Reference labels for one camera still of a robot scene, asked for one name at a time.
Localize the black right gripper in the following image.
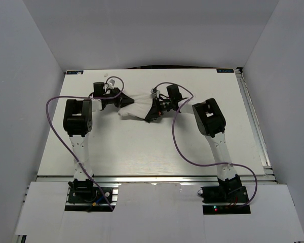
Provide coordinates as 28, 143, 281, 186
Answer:
145, 98, 173, 120

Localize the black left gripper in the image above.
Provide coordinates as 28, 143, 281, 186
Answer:
102, 87, 133, 108

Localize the white green-sleeved t-shirt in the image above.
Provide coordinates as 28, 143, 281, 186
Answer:
118, 91, 153, 119

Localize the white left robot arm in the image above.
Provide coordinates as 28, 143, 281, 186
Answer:
63, 79, 134, 202

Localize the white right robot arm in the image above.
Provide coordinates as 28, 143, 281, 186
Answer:
145, 84, 242, 202

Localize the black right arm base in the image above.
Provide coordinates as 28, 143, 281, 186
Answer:
197, 186, 251, 215

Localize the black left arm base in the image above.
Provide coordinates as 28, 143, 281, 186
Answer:
64, 179, 118, 213

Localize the blue table corner label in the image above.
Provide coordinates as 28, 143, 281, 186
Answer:
66, 70, 84, 75

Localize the blue right corner label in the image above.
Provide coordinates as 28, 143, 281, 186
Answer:
216, 69, 235, 73

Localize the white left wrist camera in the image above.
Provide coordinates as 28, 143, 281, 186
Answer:
106, 79, 116, 90

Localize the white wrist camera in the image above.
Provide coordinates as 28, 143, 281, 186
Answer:
150, 88, 160, 98
106, 79, 116, 90

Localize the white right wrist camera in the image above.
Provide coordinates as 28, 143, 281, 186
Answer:
150, 88, 160, 98

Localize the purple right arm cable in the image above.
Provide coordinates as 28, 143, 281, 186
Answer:
151, 82, 258, 209

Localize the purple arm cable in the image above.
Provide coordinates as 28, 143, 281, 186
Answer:
151, 82, 258, 209
45, 76, 125, 212

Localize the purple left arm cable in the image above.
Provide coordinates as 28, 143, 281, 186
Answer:
45, 76, 125, 212

